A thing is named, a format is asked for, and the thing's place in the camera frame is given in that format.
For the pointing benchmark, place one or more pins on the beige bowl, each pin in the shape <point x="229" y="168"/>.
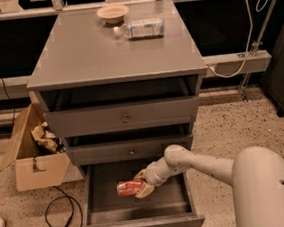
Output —
<point x="112" y="14"/>

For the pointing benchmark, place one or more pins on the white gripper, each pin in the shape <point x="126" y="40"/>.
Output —
<point x="151" y="176"/>

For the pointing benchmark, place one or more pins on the crumpled snack bags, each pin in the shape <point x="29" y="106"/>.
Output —
<point x="45" y="138"/>

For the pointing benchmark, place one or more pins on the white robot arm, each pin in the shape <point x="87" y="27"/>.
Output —
<point x="256" y="175"/>

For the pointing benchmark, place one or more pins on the grey drawer cabinet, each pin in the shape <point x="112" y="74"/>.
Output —
<point x="84" y="52"/>

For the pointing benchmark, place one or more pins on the grey drawer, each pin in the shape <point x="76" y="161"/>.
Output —
<point x="127" y="145"/>
<point x="170" y="205"/>
<point x="125" y="106"/>

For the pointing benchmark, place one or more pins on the clear plastic water bottle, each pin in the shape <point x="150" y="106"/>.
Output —
<point x="141" y="28"/>

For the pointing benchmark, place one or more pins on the grey middle drawer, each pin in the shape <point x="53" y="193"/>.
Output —
<point x="127" y="145"/>

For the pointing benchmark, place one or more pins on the grey bottom drawer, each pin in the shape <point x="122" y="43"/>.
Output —
<point x="170" y="205"/>

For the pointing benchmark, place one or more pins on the grey top drawer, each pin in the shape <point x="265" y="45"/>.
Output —
<point x="125" y="106"/>

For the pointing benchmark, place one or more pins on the open cardboard box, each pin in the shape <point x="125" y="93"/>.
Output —
<point x="33" y="169"/>

